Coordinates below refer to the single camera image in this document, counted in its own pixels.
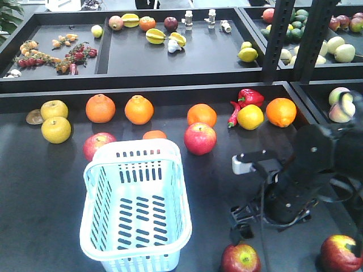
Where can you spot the orange mandarin left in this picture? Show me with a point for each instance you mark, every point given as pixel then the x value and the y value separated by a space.
pixel 100 109

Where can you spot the yellow pear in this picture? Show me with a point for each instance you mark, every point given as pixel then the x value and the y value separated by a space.
pixel 56 130
pixel 54 108

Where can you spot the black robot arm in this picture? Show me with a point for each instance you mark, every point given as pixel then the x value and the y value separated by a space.
pixel 334 149

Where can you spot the orange mandarin middle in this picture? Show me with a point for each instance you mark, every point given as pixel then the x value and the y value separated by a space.
pixel 139 110

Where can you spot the pink apple left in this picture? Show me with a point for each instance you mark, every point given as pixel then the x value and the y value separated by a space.
pixel 95 142

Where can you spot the small orange tangerine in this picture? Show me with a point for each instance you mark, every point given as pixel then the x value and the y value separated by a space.
pixel 154 134

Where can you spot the red bell pepper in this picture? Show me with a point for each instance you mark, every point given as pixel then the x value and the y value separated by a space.
pixel 249 96

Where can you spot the yellow lemon fruit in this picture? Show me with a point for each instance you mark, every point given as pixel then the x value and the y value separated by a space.
pixel 250 117

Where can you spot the orange mandarin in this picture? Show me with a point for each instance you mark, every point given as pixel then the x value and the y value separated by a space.
pixel 139 110
pixel 100 109

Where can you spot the yellow lemon rear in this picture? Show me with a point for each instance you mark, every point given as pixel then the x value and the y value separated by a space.
pixel 248 55

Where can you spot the yellow starfruit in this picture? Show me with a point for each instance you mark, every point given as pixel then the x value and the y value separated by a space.
pixel 155 36

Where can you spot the orange behind pink apple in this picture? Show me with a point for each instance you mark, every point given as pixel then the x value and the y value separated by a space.
pixel 202 113

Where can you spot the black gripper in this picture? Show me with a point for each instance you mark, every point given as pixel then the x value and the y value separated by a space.
pixel 285 198

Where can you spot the brown mushroom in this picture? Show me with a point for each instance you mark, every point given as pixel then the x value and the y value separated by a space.
pixel 34 117

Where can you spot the light blue plastic basket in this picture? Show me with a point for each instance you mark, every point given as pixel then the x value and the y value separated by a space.
pixel 136 214

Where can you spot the white garlic bulb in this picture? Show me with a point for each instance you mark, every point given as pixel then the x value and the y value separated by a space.
pixel 173 46

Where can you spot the orange with navel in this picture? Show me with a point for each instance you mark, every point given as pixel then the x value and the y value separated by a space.
pixel 281 112

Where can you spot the pink red apple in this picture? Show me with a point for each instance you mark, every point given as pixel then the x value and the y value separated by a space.
pixel 200 138

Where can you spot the black fruit tray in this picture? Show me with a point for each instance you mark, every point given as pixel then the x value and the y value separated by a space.
pixel 42 187

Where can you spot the red chili pepper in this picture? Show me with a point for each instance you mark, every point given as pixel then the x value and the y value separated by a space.
pixel 232 121

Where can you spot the black rear tray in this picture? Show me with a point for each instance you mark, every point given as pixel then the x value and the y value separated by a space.
pixel 127 60

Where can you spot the cherry tomato vine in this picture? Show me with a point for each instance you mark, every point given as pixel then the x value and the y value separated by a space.
pixel 79 53

